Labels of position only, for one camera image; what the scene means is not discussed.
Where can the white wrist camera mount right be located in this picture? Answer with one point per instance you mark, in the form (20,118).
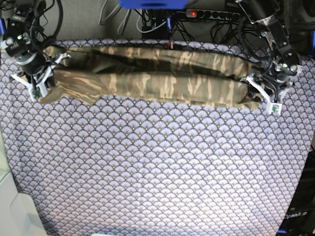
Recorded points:
(38,88)

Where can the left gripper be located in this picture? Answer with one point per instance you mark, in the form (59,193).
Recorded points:
(273,78)

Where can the blue vertical clamp post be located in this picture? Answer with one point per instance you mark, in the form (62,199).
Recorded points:
(169,27)

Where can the camouflage T-shirt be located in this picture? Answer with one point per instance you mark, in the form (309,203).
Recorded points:
(154,74)

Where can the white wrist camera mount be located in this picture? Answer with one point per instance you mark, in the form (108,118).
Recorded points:
(38,88)
(265,96)

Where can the black OpenArm box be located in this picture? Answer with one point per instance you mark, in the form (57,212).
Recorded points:
(300,217)

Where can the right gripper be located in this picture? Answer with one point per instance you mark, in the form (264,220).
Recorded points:
(34,64)

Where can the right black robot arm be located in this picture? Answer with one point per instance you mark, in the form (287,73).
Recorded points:
(24,40)

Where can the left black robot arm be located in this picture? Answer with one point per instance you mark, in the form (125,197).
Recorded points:
(283,59)

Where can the black power strip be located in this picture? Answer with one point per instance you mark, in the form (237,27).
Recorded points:
(212,15)

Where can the blue mount plate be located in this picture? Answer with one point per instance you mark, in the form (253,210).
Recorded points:
(153,4)

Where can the red black table clamp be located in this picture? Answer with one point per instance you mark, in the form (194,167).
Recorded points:
(170,45)

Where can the purple fan-pattern tablecloth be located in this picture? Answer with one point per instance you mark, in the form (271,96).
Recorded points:
(141,168)

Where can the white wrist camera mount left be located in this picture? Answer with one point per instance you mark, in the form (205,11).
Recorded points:
(265,96)

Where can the white plastic bin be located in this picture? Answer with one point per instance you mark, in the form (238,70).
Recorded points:
(18,215)

